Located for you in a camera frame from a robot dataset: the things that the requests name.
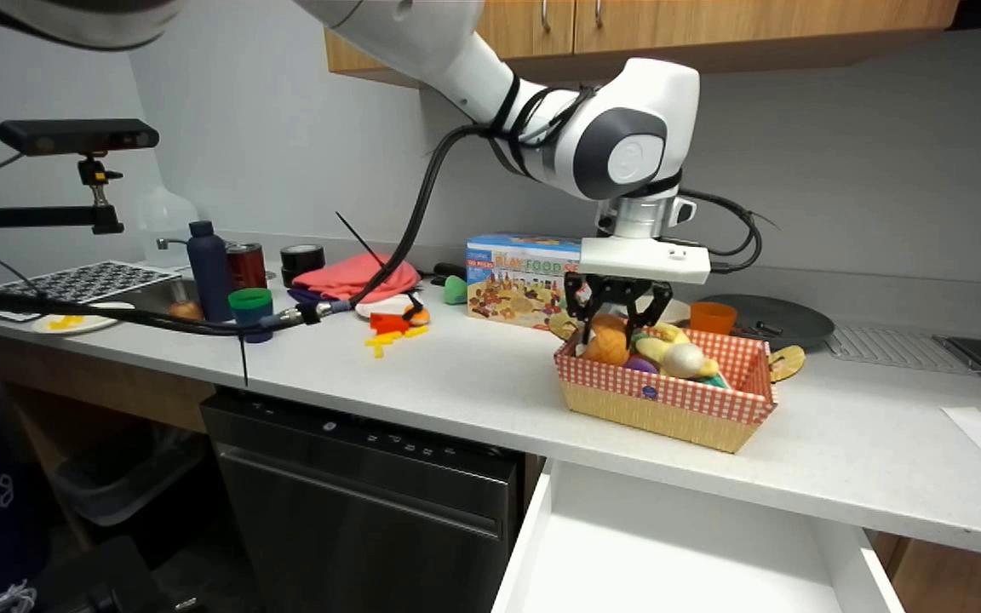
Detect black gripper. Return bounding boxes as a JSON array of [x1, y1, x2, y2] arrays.
[[562, 272, 679, 351]]

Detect orange plush with green leaves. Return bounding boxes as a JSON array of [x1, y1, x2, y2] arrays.
[[587, 317, 639, 367]]

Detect yellow white plush toy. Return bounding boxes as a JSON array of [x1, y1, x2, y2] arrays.
[[632, 322, 724, 384]]

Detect wooden front white drawer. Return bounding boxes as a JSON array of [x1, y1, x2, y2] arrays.
[[489, 458, 910, 613]]

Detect open wooden sink cabinet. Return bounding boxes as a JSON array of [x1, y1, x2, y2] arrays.
[[0, 327, 220, 547]]

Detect blue toy food box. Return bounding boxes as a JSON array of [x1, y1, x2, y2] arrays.
[[462, 233, 588, 334]]

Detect red checkered woven basket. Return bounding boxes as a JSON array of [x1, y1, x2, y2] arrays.
[[552, 322, 785, 458]]

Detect black round pan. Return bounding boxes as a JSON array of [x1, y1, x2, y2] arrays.
[[703, 294, 837, 356]]

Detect small black object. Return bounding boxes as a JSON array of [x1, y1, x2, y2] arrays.
[[427, 259, 469, 286]]

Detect yellow round toy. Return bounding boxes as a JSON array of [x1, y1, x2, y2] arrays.
[[771, 344, 814, 390]]

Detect red toy fries holder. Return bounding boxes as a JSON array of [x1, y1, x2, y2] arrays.
[[363, 305, 414, 339]]

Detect small white plate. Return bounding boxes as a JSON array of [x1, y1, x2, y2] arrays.
[[351, 291, 414, 322]]

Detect pink cloth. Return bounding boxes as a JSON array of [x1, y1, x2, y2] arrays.
[[288, 248, 427, 307]]

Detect dark blue cloth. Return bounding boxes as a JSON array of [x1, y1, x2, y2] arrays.
[[283, 282, 340, 322]]

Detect wooden upper cabinet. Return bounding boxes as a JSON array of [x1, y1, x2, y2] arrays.
[[325, 0, 963, 90]]

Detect black steel dishwasher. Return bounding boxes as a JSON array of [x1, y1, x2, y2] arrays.
[[202, 390, 535, 613]]

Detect green and blue cup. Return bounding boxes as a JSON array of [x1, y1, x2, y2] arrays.
[[225, 282, 280, 344]]

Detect dark red can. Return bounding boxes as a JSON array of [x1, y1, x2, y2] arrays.
[[225, 240, 269, 294]]

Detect blue bottle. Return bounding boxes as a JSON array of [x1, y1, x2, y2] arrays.
[[183, 219, 235, 327]]

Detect brown toy ball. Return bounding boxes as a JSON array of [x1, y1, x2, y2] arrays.
[[167, 298, 209, 327]]

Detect wooden base cabinet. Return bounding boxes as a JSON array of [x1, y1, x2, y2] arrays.
[[867, 527, 981, 613]]

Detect steel sink basin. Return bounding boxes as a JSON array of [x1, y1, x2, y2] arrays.
[[114, 276, 203, 317]]

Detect grey grid drying mat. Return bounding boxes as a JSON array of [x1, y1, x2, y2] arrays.
[[0, 259, 181, 309]]

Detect white oval plate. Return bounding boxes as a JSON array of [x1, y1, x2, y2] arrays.
[[32, 305, 125, 340]]

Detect black plastic bin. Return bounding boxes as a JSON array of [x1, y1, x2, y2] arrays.
[[47, 428, 220, 537]]

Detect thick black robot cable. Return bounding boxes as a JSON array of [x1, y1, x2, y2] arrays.
[[0, 119, 766, 340]]

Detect black stereo camera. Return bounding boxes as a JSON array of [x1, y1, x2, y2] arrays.
[[0, 115, 165, 158]]

